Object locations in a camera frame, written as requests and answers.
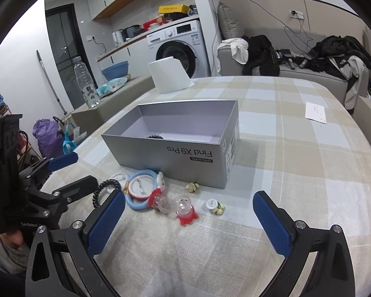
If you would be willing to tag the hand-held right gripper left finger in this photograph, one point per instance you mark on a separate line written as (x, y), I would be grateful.
(106, 222)

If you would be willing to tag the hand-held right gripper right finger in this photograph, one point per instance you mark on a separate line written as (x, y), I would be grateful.
(272, 225)

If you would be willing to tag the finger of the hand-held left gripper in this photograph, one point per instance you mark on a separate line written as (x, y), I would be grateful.
(63, 161)
(80, 185)

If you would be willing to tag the small yellow-green figurine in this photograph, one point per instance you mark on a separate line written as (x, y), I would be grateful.
(192, 187)

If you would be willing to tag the silver cardboard box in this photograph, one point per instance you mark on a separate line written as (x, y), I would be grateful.
(185, 154)

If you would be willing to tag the person's left forearm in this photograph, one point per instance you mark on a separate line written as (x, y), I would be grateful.
(3, 256)

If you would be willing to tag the person's left hand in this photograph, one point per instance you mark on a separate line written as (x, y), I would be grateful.
(10, 240)

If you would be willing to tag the blue mesh bag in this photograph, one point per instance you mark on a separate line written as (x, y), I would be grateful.
(69, 139)

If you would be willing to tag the purple plastic bag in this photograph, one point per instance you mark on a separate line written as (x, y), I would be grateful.
(48, 137)

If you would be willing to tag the wicker basket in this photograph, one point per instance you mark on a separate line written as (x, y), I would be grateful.
(65, 119)

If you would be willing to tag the clear plastic water bottle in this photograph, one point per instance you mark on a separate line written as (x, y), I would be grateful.
(85, 83)

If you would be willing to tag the wet wipes pack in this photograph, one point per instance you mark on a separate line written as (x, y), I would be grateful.
(111, 86)

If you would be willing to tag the dark glass door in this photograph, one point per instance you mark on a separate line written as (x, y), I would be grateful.
(65, 55)

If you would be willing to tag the blue plastic basin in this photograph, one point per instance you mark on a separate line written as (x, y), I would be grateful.
(116, 69)

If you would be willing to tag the white paper card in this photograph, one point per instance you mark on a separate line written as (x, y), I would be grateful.
(315, 111)

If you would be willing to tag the white electric kettle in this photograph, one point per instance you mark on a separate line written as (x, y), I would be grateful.
(118, 38)

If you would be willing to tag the white toilet paper roll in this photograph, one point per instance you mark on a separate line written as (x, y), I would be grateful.
(170, 75)

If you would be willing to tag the grey side cabinet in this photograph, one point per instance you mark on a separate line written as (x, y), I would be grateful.
(369, 120)

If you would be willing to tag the red basket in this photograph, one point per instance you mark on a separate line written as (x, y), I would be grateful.
(151, 24)

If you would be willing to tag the white washing machine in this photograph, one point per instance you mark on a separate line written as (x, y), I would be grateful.
(179, 46)

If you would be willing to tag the black garment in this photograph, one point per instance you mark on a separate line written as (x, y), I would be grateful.
(262, 55)

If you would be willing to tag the white grey jacket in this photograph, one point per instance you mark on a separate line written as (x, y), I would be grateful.
(354, 74)

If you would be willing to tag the white garment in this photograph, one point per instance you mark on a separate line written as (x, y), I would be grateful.
(238, 49)

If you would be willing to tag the yellow cardboard box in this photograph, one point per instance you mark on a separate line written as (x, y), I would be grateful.
(173, 8)

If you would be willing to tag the black jacket pile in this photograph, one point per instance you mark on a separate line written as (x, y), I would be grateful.
(340, 49)

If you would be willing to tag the grey pillow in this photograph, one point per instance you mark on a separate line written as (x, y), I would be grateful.
(230, 20)

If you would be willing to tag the wall socket with plug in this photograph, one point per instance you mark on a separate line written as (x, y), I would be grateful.
(296, 14)

